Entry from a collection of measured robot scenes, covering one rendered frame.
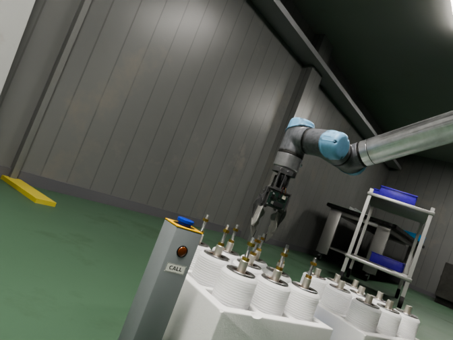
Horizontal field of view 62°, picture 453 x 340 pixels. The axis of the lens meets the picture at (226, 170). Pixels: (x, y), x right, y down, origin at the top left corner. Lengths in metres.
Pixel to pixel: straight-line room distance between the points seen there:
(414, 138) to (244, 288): 0.56
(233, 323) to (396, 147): 0.60
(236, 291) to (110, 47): 2.37
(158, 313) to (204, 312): 0.10
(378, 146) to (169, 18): 2.52
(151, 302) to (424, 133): 0.76
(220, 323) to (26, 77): 2.19
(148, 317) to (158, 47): 2.61
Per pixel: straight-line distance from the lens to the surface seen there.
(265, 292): 0.99
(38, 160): 2.84
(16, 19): 2.38
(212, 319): 0.88
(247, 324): 0.92
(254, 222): 1.06
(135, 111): 3.15
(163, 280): 0.86
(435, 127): 1.05
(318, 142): 1.02
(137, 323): 0.90
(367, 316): 1.32
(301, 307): 1.08
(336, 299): 1.39
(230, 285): 0.91
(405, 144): 1.06
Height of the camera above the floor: 0.41
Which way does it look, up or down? 4 degrees up
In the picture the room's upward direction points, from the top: 21 degrees clockwise
